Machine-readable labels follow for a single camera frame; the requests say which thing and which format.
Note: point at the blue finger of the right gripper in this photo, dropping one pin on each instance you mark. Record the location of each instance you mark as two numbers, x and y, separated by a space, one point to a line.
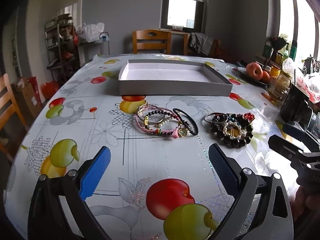
307 138

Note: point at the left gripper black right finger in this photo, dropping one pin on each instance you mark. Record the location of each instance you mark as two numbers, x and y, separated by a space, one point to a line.
226 169

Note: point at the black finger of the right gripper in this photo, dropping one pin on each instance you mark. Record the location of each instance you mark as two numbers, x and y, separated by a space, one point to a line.
285 148

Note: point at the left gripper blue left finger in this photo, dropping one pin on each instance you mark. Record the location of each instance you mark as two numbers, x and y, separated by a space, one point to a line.
93 172

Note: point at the red gold charm ornament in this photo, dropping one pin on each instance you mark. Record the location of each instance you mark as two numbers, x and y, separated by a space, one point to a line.
249 117

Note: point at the person's right hand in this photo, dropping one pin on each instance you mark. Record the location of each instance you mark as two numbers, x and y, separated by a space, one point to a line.
303 200

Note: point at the glass jar with lid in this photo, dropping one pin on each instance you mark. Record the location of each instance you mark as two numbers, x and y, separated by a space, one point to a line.
279 87

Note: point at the orange fruit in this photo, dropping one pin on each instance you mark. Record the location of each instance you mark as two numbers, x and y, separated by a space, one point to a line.
265 77

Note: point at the fruit-print plastic tablecloth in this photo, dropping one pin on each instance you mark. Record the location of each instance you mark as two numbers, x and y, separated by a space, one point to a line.
87 113

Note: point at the red apple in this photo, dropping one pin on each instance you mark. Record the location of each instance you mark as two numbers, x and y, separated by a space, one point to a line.
254 71

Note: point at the dark fruit plate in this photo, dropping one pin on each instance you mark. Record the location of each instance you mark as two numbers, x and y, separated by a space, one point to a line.
246 77

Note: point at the cardboard box on floor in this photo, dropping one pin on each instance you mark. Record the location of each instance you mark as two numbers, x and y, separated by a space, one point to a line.
26 98

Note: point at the red bag on floor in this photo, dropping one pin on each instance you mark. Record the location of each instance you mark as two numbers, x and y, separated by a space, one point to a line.
48 89

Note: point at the wooden chair at left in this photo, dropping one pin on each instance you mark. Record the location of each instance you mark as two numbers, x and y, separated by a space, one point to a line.
9 105

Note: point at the grey shallow cardboard tray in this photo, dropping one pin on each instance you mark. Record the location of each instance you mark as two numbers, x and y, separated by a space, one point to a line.
170 77

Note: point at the grey clothes on chair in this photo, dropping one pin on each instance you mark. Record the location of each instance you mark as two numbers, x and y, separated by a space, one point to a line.
200 43

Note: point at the metal storage shelf rack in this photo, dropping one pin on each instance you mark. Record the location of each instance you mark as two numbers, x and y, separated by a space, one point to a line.
62 48

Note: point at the white plastic bag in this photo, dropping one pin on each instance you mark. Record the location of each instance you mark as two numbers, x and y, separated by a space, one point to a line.
90 32

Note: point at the wooden chair at far side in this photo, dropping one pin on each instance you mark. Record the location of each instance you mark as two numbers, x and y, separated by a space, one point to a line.
151 40

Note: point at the window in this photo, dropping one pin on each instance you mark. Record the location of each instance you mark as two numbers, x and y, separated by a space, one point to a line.
182 15

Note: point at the small wire trolley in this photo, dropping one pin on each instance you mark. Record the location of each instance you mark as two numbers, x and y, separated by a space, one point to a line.
104 39

